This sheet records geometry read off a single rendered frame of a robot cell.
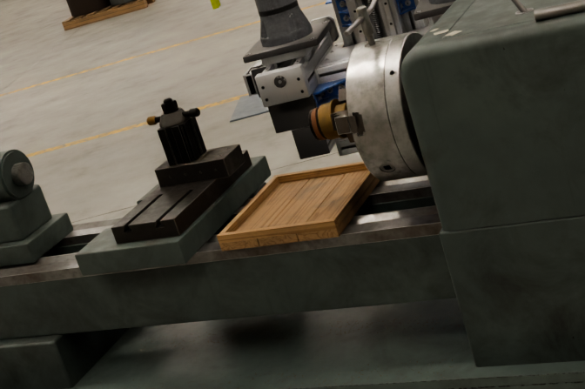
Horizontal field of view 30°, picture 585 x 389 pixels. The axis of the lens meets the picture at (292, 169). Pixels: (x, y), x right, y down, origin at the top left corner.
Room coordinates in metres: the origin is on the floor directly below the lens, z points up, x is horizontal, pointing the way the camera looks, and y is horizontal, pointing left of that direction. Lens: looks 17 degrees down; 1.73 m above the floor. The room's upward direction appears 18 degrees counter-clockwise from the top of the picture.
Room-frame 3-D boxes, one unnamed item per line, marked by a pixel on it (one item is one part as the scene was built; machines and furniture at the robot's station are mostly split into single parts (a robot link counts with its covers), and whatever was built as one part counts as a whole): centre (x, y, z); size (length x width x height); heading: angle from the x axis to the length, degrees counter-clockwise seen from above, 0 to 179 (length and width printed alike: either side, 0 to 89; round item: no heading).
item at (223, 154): (2.68, 0.22, 1.00); 0.20 x 0.10 x 0.05; 63
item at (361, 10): (2.32, -0.25, 1.26); 0.02 x 0.02 x 0.12
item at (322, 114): (2.41, -0.12, 1.08); 0.09 x 0.09 x 0.09; 64
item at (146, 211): (2.63, 0.28, 0.95); 0.43 x 0.18 x 0.04; 153
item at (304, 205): (2.47, 0.00, 0.89); 0.36 x 0.30 x 0.04; 153
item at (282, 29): (3.10, -0.10, 1.21); 0.15 x 0.15 x 0.10
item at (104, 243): (2.67, 0.31, 0.90); 0.53 x 0.30 x 0.06; 153
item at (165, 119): (2.69, 0.25, 1.14); 0.08 x 0.08 x 0.03
